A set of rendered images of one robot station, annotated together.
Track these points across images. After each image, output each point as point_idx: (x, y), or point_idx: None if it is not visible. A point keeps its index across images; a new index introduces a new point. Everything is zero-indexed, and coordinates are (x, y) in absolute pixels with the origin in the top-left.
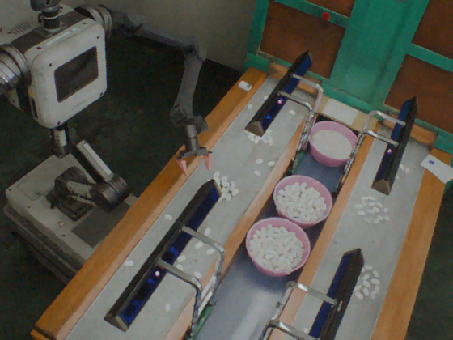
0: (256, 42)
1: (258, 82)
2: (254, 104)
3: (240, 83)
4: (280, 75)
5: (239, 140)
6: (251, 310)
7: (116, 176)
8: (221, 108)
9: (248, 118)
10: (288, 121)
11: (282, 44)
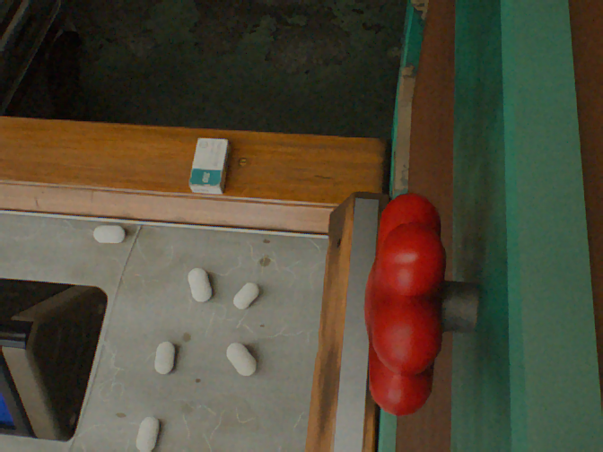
0: (404, 44)
1: (287, 209)
2: (146, 247)
3: (203, 143)
4: (327, 279)
5: None
6: None
7: None
8: (30, 140)
9: (39, 258)
10: (82, 436)
11: (418, 165)
